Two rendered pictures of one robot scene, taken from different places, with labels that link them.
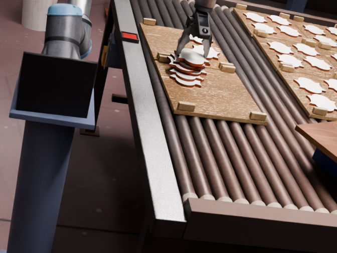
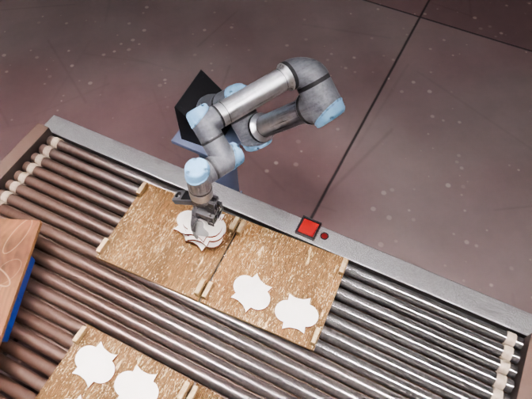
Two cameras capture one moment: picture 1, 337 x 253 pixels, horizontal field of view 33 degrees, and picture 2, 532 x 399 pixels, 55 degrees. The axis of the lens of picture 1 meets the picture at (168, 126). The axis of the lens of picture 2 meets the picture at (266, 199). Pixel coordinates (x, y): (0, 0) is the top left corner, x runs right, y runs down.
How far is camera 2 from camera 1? 3.01 m
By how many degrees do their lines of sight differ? 86
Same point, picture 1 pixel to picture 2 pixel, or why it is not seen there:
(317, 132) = (21, 230)
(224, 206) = (28, 141)
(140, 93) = not seen: hidden behind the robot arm
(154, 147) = (113, 148)
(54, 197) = not seen: hidden behind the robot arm
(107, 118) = not seen: outside the picture
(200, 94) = (163, 222)
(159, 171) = (88, 137)
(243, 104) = (131, 256)
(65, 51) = (205, 99)
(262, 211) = (10, 159)
